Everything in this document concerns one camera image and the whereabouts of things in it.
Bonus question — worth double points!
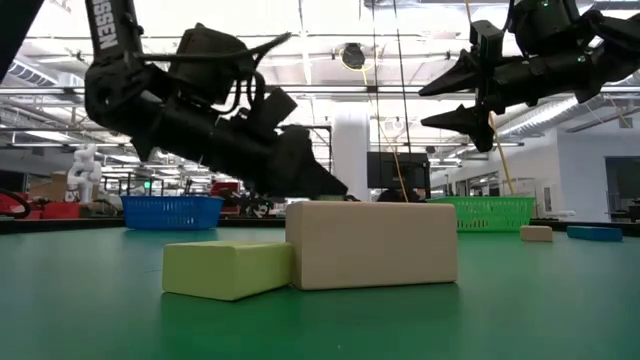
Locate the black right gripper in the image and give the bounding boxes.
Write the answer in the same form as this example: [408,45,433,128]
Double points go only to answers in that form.
[418,20,584,154]

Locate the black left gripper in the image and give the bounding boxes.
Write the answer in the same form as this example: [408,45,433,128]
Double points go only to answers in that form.
[149,87,349,198]

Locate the light wooden rectangular block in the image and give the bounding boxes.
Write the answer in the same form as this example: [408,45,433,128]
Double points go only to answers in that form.
[285,200,459,291]

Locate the small wooden block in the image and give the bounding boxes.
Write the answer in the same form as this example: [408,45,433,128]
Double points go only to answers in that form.
[519,225,554,243]

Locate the blue rectangular block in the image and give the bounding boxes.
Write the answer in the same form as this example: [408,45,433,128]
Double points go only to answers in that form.
[566,225,624,243]

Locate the white square pillar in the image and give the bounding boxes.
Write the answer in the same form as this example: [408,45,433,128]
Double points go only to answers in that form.
[332,107,371,201]

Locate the black background robot arms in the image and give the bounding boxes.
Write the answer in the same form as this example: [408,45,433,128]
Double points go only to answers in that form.
[227,192,274,219]

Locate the red storage bins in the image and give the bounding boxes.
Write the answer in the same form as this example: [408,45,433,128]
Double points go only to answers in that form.
[209,181,240,199]

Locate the black monitor screen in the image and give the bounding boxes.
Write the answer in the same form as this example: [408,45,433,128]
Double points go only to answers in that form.
[366,152,431,191]

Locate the green plastic basket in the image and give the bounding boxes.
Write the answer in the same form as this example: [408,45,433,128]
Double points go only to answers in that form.
[427,196,536,233]

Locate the yellow-green square block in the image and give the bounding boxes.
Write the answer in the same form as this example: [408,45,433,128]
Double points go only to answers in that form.
[161,240,295,302]

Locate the blue plastic basket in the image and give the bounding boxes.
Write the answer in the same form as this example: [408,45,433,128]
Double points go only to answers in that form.
[120,195,225,231]

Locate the red container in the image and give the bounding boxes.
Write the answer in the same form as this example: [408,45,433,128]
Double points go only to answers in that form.
[39,201,81,220]

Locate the brown cardboard box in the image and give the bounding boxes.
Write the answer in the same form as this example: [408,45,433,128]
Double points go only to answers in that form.
[28,173,69,204]

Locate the black hanging cable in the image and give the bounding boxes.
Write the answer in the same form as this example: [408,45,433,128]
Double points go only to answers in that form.
[392,0,414,156]
[370,0,384,202]

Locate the yellow hanging cable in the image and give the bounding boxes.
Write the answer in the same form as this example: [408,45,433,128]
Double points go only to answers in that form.
[362,69,407,202]
[464,0,515,197]

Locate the black ceiling cable reel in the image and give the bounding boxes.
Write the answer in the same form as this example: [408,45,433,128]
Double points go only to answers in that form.
[339,42,367,71]

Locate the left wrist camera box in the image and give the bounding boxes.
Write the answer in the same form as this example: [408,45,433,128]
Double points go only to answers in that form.
[172,22,257,106]

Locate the black cable loop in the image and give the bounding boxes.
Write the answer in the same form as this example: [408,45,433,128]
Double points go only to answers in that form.
[0,188,34,220]

